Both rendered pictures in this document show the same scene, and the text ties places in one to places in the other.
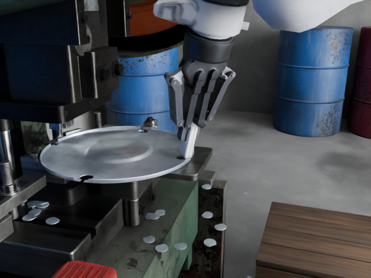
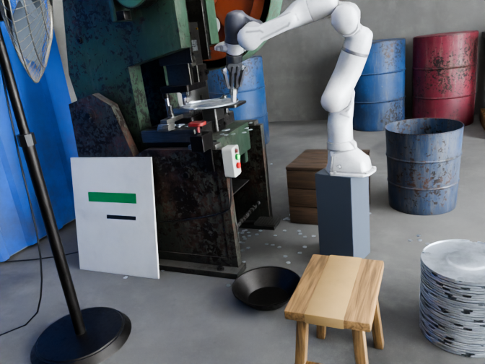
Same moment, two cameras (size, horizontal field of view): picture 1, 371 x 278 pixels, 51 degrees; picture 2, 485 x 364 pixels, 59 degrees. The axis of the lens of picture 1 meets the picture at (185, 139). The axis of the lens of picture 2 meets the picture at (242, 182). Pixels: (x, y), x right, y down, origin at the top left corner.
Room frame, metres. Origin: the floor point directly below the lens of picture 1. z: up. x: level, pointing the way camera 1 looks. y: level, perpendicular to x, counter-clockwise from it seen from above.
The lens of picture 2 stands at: (-1.40, -0.34, 1.08)
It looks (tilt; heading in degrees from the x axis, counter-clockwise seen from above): 19 degrees down; 9
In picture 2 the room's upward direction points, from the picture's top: 7 degrees counter-clockwise
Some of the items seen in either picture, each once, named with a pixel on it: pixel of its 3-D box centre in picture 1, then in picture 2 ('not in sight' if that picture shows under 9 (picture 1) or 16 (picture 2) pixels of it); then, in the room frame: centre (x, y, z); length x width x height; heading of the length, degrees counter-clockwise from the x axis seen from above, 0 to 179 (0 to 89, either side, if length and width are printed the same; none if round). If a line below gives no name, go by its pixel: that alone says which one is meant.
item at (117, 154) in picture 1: (118, 149); (209, 103); (0.70, 0.13, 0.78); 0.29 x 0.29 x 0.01
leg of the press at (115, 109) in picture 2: not in sight; (146, 183); (0.52, 0.46, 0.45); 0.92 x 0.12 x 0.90; 75
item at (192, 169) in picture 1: (143, 183); (219, 116); (0.69, 0.08, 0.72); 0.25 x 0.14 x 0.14; 75
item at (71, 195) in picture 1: (62, 172); (188, 117); (0.74, 0.26, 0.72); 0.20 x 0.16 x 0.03; 165
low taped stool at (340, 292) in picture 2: not in sight; (339, 328); (-0.23, -0.40, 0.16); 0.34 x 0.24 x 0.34; 164
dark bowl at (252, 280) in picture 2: not in sight; (267, 291); (0.19, -0.12, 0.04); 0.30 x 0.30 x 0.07
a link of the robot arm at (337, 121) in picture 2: not in sight; (341, 110); (0.56, -0.50, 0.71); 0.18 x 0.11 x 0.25; 160
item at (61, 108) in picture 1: (54, 106); (184, 89); (0.74, 0.26, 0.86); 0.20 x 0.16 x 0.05; 165
